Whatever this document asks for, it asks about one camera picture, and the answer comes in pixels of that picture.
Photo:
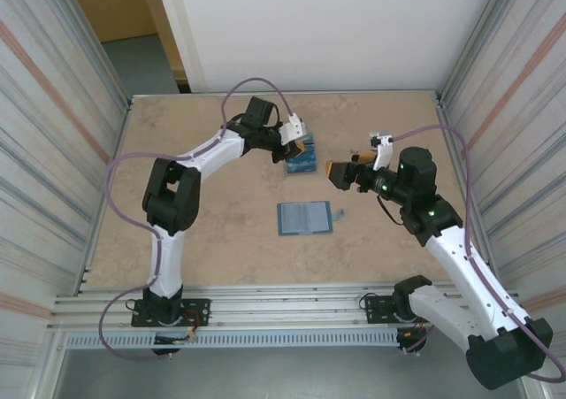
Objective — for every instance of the teal credit card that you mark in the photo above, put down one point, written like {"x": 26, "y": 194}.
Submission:
{"x": 310, "y": 138}

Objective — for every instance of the blue credit card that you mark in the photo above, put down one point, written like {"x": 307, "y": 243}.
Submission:
{"x": 303, "y": 164}

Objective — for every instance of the blue card holder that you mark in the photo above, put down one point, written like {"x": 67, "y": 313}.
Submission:
{"x": 305, "y": 218}

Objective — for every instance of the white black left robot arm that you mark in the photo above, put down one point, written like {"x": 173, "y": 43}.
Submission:
{"x": 172, "y": 204}

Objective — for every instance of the black round clamp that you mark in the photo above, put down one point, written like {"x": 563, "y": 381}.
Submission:
{"x": 165, "y": 351}
{"x": 413, "y": 346}

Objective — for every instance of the tan wooden door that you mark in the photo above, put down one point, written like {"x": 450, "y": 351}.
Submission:
{"x": 110, "y": 5}

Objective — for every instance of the translucent enclosure side panel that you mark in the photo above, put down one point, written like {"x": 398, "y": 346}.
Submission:
{"x": 35, "y": 151}
{"x": 530, "y": 107}

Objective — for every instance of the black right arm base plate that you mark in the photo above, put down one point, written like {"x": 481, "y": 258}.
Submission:
{"x": 378, "y": 308}

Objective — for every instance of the aluminium mounting rail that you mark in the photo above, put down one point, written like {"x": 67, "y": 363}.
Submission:
{"x": 287, "y": 304}

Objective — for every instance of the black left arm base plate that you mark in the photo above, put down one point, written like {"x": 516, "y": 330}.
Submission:
{"x": 196, "y": 312}

